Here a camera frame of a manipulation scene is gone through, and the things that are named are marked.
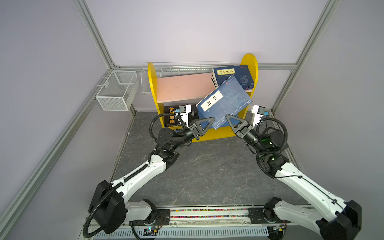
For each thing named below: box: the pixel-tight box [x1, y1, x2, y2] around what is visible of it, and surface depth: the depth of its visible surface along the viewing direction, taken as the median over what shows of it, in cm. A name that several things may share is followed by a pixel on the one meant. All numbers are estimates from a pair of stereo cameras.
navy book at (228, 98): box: [195, 74, 253, 130], surface depth 58 cm
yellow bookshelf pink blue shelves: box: [148, 61, 214, 125], surface depth 76 cm
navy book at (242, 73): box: [211, 64, 255, 90], surface depth 75 cm
